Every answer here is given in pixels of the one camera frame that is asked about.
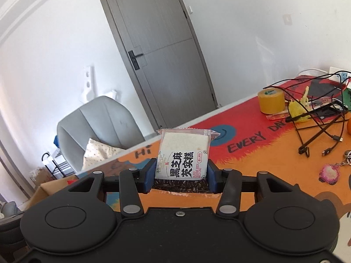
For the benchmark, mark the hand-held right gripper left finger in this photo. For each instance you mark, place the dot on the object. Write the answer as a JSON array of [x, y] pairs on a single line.
[[146, 178]]

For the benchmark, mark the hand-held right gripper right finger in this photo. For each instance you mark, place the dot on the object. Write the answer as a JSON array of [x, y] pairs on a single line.
[[211, 178]]

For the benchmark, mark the black sesame cake packet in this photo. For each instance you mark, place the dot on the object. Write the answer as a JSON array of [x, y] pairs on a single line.
[[183, 148]]

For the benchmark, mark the cardboard box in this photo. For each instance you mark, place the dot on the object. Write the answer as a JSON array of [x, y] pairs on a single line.
[[52, 190]]

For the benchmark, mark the white dotted pillow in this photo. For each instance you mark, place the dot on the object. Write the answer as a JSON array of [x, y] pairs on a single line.
[[101, 152]]

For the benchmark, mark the printed cat table mat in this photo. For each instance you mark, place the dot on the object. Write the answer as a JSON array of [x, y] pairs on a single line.
[[260, 156]]

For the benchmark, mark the grey chair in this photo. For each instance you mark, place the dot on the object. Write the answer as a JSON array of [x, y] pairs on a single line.
[[104, 120]]

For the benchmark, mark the black shoe rack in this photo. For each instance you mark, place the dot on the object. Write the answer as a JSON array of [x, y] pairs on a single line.
[[59, 167]]

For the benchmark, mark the yellow tape roll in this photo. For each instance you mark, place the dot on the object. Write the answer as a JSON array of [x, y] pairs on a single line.
[[271, 101]]

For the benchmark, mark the blue plastic bag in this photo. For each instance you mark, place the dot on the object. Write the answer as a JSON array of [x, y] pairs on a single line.
[[56, 142]]

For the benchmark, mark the brown box on floor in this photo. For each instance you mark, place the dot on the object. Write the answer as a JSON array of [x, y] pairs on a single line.
[[39, 178]]

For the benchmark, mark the white foam board with holes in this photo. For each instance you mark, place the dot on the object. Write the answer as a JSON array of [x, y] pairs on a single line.
[[87, 85]]

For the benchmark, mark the bunch of keys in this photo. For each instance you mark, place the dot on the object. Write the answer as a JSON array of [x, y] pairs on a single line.
[[348, 156]]

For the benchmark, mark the grey door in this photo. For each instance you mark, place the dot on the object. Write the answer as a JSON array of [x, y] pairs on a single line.
[[159, 33]]

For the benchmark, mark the orange fruit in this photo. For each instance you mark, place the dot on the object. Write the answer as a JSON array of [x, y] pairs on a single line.
[[348, 127]]

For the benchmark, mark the white power strip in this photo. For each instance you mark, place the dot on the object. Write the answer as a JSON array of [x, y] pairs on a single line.
[[336, 74]]

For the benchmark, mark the white wall cover plate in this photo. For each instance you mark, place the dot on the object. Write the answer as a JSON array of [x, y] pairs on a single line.
[[288, 19]]

